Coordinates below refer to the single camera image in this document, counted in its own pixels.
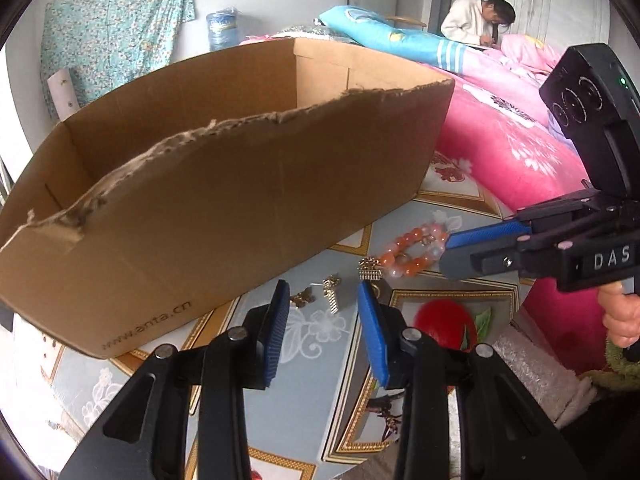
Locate gold tower charm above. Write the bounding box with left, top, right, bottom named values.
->
left=358, top=256, right=383, bottom=282

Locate blue water jug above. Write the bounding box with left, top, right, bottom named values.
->
left=206, top=7, right=240, bottom=52

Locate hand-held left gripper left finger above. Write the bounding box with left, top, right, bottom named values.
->
left=59, top=280, right=292, bottom=480

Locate fruit printed tablecloth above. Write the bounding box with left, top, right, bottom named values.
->
left=10, top=152, right=531, bottom=480

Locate teal floral cloth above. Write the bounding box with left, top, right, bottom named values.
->
left=40, top=0, right=196, bottom=121

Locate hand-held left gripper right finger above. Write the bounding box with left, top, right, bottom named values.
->
left=357, top=280, right=588, bottom=480

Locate light pink quilt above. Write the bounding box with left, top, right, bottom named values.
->
left=500, top=34, right=566, bottom=78

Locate blue striped pillow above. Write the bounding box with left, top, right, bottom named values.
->
left=314, top=5, right=473, bottom=77

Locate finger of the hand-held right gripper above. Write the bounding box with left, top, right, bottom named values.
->
left=440, top=240, right=566, bottom=281
left=445, top=192, right=606, bottom=252

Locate white fleece cloth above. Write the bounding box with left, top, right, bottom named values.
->
left=492, top=330, right=598, bottom=428

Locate orange pink bead bracelet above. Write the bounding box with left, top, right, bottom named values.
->
left=378, top=223, right=449, bottom=281

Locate brown cardboard box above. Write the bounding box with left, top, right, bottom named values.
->
left=0, top=36, right=456, bottom=360

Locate pink floral blanket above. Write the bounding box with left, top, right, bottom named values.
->
left=240, top=30, right=621, bottom=376

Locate grey patterned pillow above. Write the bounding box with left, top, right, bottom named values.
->
left=295, top=24, right=351, bottom=41

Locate person's right hand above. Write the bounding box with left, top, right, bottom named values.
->
left=598, top=282, right=640, bottom=350

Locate small gold charm earring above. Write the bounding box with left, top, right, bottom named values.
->
left=321, top=274, right=342, bottom=315

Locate green knitted cloth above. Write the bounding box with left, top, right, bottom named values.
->
left=590, top=345, right=640, bottom=392

